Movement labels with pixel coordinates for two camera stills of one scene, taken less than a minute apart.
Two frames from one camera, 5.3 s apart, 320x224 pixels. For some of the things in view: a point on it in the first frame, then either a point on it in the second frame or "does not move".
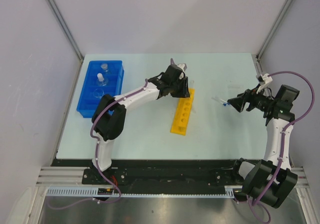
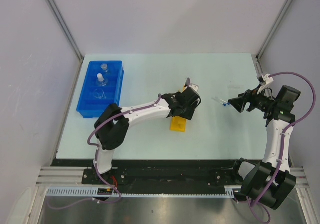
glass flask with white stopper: x=101 y=81 does not move
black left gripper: x=184 y=92 -> x=188 y=114
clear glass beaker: x=98 y=92 does not move
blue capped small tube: x=224 y=104 does not move
